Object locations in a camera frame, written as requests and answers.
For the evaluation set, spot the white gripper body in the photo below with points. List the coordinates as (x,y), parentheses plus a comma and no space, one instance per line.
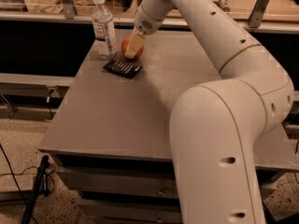
(145,22)

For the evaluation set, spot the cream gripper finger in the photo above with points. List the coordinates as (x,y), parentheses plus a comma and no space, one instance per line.
(135,45)

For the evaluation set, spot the red apple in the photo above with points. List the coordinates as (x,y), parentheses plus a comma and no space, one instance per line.
(124,44)

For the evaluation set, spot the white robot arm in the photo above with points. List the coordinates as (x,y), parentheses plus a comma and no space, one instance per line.
(214,125)

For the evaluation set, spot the clear plastic water bottle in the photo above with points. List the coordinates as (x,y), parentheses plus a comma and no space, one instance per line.
(104,31)

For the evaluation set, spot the black snack packet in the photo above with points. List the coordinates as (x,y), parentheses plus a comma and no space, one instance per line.
(122,69)

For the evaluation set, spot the grey drawer cabinet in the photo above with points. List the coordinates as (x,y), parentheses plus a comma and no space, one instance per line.
(111,122)

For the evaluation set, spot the upper grey drawer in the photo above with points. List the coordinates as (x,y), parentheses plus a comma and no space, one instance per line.
(164,188)

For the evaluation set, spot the grey drawer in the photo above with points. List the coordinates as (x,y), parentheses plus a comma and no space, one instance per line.
(164,188)
(107,212)

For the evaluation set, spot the lower grey drawer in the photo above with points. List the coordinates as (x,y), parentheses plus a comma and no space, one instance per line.
(107,212)

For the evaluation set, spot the black tripod leg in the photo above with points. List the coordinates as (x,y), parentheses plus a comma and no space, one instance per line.
(41,172)

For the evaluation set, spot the grey metal rail shelf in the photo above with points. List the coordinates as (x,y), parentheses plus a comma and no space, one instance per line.
(34,85)

